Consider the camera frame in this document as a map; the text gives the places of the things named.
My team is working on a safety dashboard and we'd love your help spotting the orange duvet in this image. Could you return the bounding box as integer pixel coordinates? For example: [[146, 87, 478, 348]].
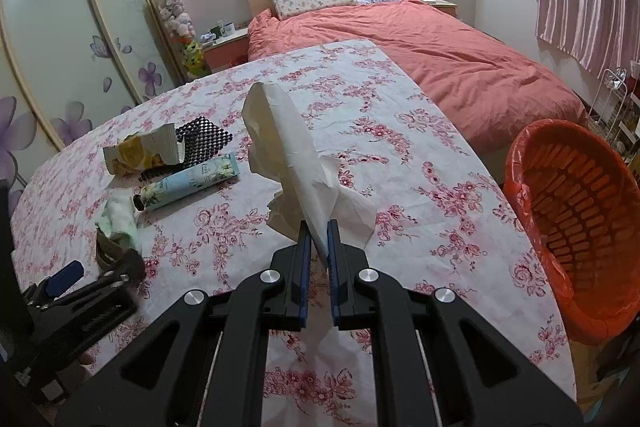
[[247, 0, 588, 158]]

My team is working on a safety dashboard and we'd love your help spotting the white wire rack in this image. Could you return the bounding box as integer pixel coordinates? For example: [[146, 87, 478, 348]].
[[587, 67, 640, 158]]

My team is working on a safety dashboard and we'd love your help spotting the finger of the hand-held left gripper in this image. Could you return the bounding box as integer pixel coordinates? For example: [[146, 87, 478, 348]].
[[22, 259, 86, 308], [97, 248, 147, 294]]

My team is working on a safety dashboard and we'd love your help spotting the white tissue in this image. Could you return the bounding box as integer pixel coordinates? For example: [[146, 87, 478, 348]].
[[241, 82, 378, 260]]

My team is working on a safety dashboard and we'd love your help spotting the flower printed sliding wardrobe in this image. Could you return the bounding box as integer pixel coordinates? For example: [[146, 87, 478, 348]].
[[0, 0, 181, 208]]

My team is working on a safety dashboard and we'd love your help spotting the yellow carton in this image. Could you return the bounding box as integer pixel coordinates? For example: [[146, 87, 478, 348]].
[[102, 123, 187, 178]]

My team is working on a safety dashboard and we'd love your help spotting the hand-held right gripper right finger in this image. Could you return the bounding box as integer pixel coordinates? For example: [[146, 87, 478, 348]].
[[326, 218, 586, 427]]

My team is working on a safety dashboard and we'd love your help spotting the light blue floral tube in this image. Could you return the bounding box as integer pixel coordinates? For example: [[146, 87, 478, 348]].
[[131, 153, 242, 212]]

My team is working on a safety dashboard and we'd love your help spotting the olive sandal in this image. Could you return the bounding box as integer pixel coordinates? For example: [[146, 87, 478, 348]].
[[95, 227, 146, 275]]

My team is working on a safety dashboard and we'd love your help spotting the pink floral tablecloth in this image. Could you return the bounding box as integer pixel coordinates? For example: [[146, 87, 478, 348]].
[[10, 38, 576, 427]]

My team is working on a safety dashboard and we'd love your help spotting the black dotted mesh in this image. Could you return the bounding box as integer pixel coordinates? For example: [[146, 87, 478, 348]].
[[139, 116, 235, 184]]

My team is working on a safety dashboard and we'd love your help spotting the pale green cloth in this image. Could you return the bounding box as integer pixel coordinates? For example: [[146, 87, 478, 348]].
[[96, 192, 142, 244]]

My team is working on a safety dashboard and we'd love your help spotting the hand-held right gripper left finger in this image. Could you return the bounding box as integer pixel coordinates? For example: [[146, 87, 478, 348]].
[[52, 219, 313, 427]]

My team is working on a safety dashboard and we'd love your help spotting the pink white nightstand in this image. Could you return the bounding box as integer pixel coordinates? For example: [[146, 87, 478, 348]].
[[201, 27, 251, 75], [415, 0, 458, 18]]

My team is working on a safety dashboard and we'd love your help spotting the column of plush toys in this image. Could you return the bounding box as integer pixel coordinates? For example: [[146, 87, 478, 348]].
[[157, 0, 211, 78]]

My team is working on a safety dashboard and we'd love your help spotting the orange plastic basket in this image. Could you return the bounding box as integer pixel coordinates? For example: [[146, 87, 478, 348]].
[[502, 119, 640, 345]]

